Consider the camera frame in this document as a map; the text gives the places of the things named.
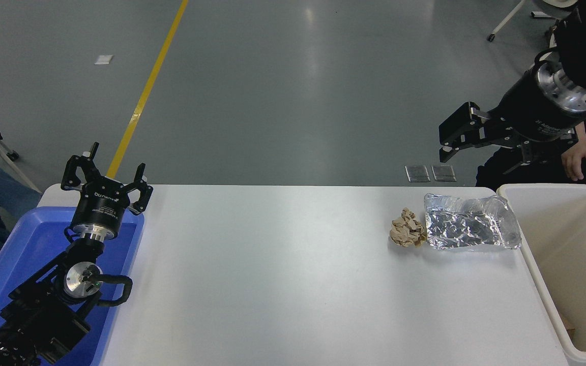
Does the person's right hand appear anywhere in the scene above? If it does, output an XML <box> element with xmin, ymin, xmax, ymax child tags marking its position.
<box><xmin>561</xmin><ymin>136</ymin><xmax>586</xmax><ymax>182</ymax></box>

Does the large pale plastic bin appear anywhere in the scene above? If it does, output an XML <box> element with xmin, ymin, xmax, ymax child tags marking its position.
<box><xmin>496</xmin><ymin>184</ymin><xmax>586</xmax><ymax>366</ymax></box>

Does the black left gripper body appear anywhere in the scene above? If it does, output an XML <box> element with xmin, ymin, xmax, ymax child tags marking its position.
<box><xmin>71</xmin><ymin>177</ymin><xmax>131</xmax><ymax>230</ymax></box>

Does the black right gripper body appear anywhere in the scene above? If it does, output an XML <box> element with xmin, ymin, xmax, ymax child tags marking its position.
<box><xmin>495</xmin><ymin>71</ymin><xmax>586</xmax><ymax>143</ymax></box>

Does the blue plastic tray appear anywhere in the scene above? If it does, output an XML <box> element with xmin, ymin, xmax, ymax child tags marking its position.
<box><xmin>0</xmin><ymin>206</ymin><xmax>145</xmax><ymax>366</ymax></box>

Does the white chair leg with caster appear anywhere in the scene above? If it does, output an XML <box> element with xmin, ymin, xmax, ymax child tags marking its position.
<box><xmin>0</xmin><ymin>136</ymin><xmax>42</xmax><ymax>194</ymax></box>

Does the metal floor plate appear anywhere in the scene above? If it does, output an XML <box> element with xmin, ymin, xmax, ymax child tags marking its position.
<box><xmin>405</xmin><ymin>165</ymin><xmax>431</xmax><ymax>182</ymax></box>
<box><xmin>431</xmin><ymin>164</ymin><xmax>457</xmax><ymax>182</ymax></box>

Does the foil plate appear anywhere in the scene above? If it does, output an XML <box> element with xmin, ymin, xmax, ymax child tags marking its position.
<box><xmin>423</xmin><ymin>193</ymin><xmax>522</xmax><ymax>251</ymax></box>

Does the white office chair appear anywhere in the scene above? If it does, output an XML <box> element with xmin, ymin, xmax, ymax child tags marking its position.
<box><xmin>486</xmin><ymin>0</ymin><xmax>561</xmax><ymax>42</ymax></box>

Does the crumpled tan paper ball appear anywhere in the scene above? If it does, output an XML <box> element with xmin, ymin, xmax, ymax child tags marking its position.
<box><xmin>389</xmin><ymin>207</ymin><xmax>428</xmax><ymax>248</ymax></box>

